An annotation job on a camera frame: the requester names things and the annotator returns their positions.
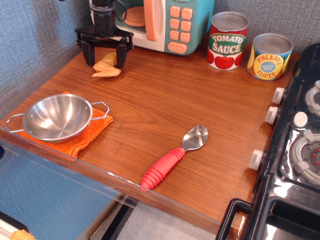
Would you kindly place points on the black toy stove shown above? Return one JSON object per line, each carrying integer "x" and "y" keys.
{"x": 286, "y": 193}

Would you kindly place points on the white stove knob front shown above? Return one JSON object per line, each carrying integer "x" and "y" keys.
{"x": 256, "y": 159}

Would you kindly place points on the red-handled metal spoon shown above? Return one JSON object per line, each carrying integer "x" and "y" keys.
{"x": 194, "y": 139}

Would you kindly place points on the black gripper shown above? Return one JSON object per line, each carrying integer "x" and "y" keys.
{"x": 104, "y": 27}

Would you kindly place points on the white stove knob middle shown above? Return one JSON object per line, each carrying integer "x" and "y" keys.
{"x": 271, "y": 115}

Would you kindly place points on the tomato sauce can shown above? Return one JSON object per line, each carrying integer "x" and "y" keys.
{"x": 227, "y": 38}

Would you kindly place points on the clear acrylic edge barrier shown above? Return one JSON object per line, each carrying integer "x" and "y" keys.
{"x": 56, "y": 197}

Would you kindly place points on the orange object bottom left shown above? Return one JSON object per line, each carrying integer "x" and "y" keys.
{"x": 21, "y": 235}

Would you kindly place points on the toy microwave teal and pink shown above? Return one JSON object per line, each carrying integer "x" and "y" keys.
{"x": 169, "y": 26}

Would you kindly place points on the silver pot with handles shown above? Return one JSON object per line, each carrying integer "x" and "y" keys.
{"x": 59, "y": 118}

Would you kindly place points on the pineapple slices can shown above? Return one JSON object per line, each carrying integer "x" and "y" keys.
{"x": 269, "y": 56}

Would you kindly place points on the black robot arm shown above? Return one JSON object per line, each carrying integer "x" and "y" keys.
{"x": 103, "y": 6}

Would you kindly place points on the toy chicken wing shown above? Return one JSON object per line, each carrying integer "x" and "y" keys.
{"x": 107, "y": 66}

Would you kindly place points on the white stove knob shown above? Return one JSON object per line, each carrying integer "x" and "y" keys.
{"x": 278, "y": 95}
{"x": 256, "y": 159}
{"x": 271, "y": 115}

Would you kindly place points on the orange cloth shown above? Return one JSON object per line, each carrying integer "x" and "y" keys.
{"x": 73, "y": 146}

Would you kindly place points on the white stove knob rear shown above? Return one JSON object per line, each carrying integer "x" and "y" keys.
{"x": 278, "y": 95}

